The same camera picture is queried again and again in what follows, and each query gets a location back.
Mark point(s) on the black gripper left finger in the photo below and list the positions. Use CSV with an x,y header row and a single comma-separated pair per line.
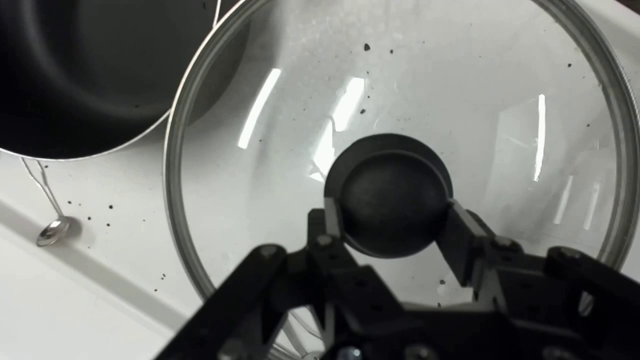
x,y
280,292

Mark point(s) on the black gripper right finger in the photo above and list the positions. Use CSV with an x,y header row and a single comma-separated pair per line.
x,y
572,300

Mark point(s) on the glass lid with black knob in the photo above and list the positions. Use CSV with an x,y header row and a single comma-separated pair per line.
x,y
466,100

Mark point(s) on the black cooking pot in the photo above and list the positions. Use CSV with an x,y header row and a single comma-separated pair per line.
x,y
80,66

